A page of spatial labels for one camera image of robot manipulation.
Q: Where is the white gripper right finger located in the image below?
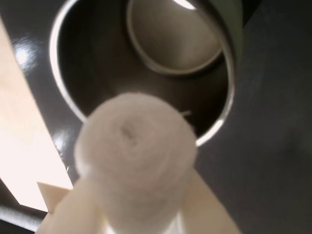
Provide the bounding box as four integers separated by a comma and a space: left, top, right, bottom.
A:
170, 167, 242, 234

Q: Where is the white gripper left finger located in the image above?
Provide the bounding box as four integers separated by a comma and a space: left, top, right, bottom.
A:
36, 177, 104, 234

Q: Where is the white gauze roll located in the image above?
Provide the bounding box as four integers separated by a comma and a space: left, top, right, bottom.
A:
74, 92, 198, 231

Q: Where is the black table mat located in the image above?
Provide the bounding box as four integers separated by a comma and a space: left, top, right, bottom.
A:
0, 0, 312, 234

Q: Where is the pale green steel mug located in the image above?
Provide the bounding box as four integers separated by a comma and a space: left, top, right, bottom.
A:
48, 0, 245, 148

